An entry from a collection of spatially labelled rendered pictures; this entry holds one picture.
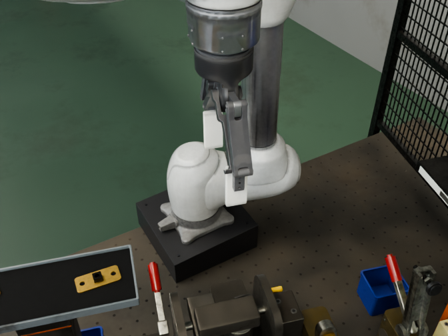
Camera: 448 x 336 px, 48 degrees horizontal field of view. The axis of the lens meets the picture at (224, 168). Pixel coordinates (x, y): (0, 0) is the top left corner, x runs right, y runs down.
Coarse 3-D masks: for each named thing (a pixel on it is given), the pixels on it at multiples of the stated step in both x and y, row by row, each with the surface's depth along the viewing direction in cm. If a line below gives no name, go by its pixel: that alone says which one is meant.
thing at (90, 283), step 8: (96, 272) 96; (104, 272) 98; (112, 272) 98; (80, 280) 96; (88, 280) 96; (96, 280) 95; (104, 280) 96; (112, 280) 96; (80, 288) 95; (88, 288) 95
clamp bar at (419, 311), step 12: (420, 276) 90; (432, 276) 91; (420, 288) 93; (432, 288) 88; (408, 300) 95; (420, 300) 95; (408, 312) 96; (420, 312) 97; (408, 324) 97; (420, 324) 98
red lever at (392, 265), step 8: (392, 256) 102; (392, 264) 102; (392, 272) 102; (400, 272) 102; (392, 280) 102; (400, 280) 101; (400, 288) 101; (400, 296) 100; (400, 304) 101; (416, 328) 99
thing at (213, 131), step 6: (204, 114) 76; (210, 114) 77; (204, 120) 77; (210, 120) 77; (216, 120) 78; (204, 126) 78; (210, 126) 78; (216, 126) 78; (204, 132) 79; (210, 132) 79; (216, 132) 79; (222, 132) 79; (204, 138) 79; (210, 138) 79; (216, 138) 80; (222, 138) 80; (204, 144) 80; (210, 144) 80; (216, 144) 80; (222, 144) 81
